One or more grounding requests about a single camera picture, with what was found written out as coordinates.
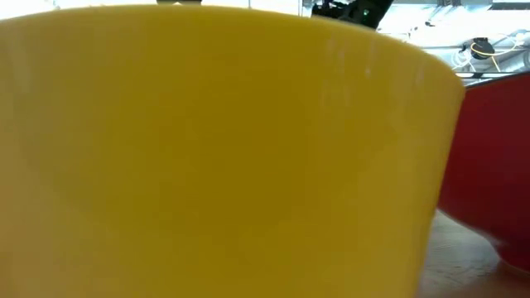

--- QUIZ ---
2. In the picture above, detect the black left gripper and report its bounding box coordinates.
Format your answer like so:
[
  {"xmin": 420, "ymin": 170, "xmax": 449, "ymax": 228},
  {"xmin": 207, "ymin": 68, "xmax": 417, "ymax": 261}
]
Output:
[{"xmin": 310, "ymin": 0, "xmax": 395, "ymax": 31}]

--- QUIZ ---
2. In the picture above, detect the black coiled floor cable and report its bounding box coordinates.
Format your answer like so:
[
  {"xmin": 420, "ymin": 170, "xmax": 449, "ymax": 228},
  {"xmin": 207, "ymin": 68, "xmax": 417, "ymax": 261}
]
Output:
[{"xmin": 471, "ymin": 37, "xmax": 496, "ymax": 61}]

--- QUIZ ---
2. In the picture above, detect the white power cable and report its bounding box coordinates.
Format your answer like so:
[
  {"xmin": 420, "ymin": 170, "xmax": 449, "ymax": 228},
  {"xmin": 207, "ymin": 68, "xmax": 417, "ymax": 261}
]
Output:
[{"xmin": 452, "ymin": 48, "xmax": 474, "ymax": 70}]

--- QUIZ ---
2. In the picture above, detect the yellow plastic mini bowl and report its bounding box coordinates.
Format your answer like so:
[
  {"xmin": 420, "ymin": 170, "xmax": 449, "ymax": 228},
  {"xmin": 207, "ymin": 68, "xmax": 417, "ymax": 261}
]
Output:
[{"xmin": 0, "ymin": 4, "xmax": 467, "ymax": 298}]

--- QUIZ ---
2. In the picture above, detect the red floral patterned mini bowl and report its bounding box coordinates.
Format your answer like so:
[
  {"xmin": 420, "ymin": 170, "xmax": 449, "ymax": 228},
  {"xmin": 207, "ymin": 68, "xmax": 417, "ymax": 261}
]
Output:
[{"xmin": 437, "ymin": 72, "xmax": 530, "ymax": 274}]

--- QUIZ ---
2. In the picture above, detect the black aluminium table frame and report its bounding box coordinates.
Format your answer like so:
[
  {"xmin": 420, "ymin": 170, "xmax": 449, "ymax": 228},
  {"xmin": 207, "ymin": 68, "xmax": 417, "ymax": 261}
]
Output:
[{"xmin": 455, "ymin": 70, "xmax": 530, "ymax": 80}]

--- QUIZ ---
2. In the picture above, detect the yellow floor cable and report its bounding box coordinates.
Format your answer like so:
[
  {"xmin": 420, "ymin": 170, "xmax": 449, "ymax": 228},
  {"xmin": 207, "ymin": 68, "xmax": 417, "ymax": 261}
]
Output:
[{"xmin": 470, "ymin": 42, "xmax": 503, "ymax": 74}]

